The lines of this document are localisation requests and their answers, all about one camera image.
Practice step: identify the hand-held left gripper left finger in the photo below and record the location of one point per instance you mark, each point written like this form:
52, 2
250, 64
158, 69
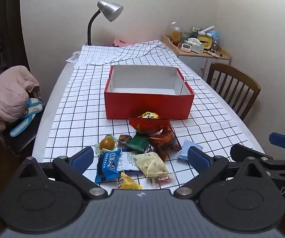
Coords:
83, 158

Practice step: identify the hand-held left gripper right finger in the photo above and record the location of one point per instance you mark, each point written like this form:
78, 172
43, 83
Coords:
198, 158

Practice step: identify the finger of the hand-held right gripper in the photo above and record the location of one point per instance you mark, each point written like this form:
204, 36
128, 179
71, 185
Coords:
244, 151
283, 141

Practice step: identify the light blue snack packet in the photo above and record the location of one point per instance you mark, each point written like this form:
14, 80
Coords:
183, 151

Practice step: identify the clear packet with round pastry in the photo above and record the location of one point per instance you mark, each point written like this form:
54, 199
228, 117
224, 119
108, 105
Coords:
107, 143

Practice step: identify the dark red foil packet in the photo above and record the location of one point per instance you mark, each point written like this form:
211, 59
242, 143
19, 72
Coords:
166, 142

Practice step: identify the small brown candy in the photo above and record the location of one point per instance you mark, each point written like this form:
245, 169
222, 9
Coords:
124, 139

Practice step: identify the white blue snack packet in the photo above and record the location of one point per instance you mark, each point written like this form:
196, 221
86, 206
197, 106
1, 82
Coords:
128, 161

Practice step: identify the cream snack packet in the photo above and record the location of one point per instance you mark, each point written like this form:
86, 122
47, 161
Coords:
151, 164

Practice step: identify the small purple candy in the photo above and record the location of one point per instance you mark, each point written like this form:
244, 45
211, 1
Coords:
147, 150

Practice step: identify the small yellow snack packet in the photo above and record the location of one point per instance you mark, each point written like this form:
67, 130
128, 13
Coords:
128, 183

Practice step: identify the green snack packet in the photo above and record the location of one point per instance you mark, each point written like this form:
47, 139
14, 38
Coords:
138, 143

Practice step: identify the large red snack packet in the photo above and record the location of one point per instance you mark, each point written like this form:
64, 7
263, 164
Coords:
147, 126

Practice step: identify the red cardboard box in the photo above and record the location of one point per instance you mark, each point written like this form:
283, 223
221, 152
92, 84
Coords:
144, 105

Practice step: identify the white checked tablecloth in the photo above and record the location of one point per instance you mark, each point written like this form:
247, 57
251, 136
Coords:
83, 99

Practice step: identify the black chair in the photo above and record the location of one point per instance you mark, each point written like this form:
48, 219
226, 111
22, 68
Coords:
23, 141

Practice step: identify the blue white bag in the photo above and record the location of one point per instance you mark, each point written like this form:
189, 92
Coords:
30, 109

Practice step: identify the brown wooden chair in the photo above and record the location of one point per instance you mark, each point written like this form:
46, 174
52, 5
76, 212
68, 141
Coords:
234, 68

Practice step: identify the pink padded jacket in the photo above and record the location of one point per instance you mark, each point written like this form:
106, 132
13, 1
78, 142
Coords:
6, 96

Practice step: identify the grey cabinet with wooden top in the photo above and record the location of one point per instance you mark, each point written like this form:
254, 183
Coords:
194, 59

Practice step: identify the clear plastic packet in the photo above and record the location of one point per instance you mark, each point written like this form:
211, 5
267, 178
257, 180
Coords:
73, 57

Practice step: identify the white pink timer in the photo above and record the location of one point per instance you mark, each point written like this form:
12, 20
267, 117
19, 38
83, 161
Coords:
186, 47

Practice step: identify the pale green tissue box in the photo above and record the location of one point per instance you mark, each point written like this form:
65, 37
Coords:
195, 47

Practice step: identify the yellow holder with slot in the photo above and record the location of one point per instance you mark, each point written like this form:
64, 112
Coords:
206, 43

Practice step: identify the pink thing behind tablecloth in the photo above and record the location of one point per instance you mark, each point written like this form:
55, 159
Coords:
118, 42

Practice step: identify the bottle with orange liquid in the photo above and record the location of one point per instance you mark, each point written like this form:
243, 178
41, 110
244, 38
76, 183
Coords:
175, 36

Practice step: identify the white tube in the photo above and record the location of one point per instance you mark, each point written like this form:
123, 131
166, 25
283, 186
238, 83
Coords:
206, 29

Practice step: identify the clear glass dome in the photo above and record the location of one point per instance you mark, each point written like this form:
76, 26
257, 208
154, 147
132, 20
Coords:
173, 24

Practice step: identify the silver desk lamp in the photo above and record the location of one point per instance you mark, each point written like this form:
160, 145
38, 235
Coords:
109, 10

